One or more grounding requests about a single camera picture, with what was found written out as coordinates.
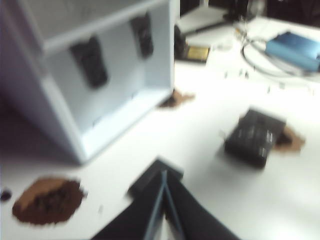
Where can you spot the white AUX water dispenser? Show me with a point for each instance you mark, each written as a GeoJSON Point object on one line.
{"type": "Point", "coordinates": [112, 75]}

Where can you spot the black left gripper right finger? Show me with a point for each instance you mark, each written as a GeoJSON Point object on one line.
{"type": "Point", "coordinates": [197, 222]}

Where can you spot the blue metal box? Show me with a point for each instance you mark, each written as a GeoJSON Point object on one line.
{"type": "Point", "coordinates": [292, 47]}

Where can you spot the large brown chipped tabletop patch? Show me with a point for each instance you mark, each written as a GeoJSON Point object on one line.
{"type": "Point", "coordinates": [292, 142]}

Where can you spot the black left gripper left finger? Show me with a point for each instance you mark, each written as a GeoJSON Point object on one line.
{"type": "Point", "coordinates": [135, 220]}

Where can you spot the oval brown chipped tabletop patch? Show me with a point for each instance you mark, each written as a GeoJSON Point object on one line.
{"type": "Point", "coordinates": [45, 202]}

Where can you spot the small brown chipped tabletop patch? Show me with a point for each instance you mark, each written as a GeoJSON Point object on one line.
{"type": "Point", "coordinates": [180, 98]}

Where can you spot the black soldering iron stand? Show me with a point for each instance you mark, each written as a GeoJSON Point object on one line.
{"type": "Point", "coordinates": [197, 53]}

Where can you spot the black sponge block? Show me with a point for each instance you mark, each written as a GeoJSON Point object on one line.
{"type": "Point", "coordinates": [250, 142]}

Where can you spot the black dispenser tap lever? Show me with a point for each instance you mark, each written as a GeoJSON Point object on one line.
{"type": "Point", "coordinates": [92, 65]}
{"type": "Point", "coordinates": [143, 37]}

